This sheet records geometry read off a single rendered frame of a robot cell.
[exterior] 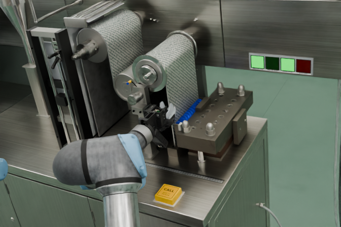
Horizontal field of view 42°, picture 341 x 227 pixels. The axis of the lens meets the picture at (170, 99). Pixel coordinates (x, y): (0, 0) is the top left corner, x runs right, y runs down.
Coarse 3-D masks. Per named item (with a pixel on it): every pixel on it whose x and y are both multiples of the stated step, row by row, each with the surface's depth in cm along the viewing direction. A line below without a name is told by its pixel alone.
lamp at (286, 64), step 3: (282, 60) 171; (285, 60) 171; (288, 60) 170; (291, 60) 169; (282, 63) 172; (285, 63) 171; (288, 63) 171; (291, 63) 170; (282, 66) 172; (285, 66) 172; (288, 66) 171; (291, 66) 171; (282, 69) 173; (285, 69) 172; (288, 69) 172; (291, 69) 171
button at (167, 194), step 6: (162, 186) 157; (168, 186) 156; (174, 186) 156; (162, 192) 154; (168, 192) 154; (174, 192) 153; (180, 192) 155; (156, 198) 153; (162, 198) 152; (168, 198) 151; (174, 198) 151
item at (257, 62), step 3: (252, 57) 177; (255, 57) 176; (258, 57) 176; (261, 57) 175; (252, 60) 177; (255, 60) 177; (258, 60) 176; (261, 60) 176; (252, 63) 178; (255, 63) 177; (258, 63) 177; (261, 63) 176; (252, 66) 179; (255, 66) 178; (258, 66) 177; (261, 66) 177
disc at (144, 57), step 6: (138, 60) 163; (156, 60) 159; (132, 66) 166; (162, 66) 159; (132, 72) 167; (162, 72) 160; (162, 78) 162; (162, 84) 163; (150, 90) 167; (156, 90) 166
